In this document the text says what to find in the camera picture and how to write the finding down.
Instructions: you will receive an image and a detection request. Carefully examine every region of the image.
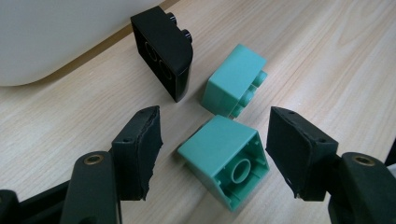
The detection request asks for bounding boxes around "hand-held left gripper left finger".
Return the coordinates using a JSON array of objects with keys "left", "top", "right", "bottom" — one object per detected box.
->
[{"left": 110, "top": 105, "right": 164, "bottom": 202}]

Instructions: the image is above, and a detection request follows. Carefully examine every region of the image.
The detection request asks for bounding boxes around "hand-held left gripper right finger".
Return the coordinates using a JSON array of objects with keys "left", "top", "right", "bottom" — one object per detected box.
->
[{"left": 265, "top": 105, "right": 340, "bottom": 203}]

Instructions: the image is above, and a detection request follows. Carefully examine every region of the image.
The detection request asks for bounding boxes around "pale teal building block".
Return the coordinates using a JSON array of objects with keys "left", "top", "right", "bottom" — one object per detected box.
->
[{"left": 200, "top": 43, "right": 269, "bottom": 119}]

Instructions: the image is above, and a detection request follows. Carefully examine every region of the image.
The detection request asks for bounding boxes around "black building block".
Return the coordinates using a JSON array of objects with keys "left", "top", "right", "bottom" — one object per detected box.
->
[{"left": 130, "top": 5, "right": 194, "bottom": 104}]

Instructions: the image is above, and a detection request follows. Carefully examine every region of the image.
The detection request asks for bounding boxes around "white plastic bin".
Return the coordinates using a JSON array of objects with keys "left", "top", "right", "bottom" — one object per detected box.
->
[{"left": 0, "top": 0, "right": 166, "bottom": 88}]

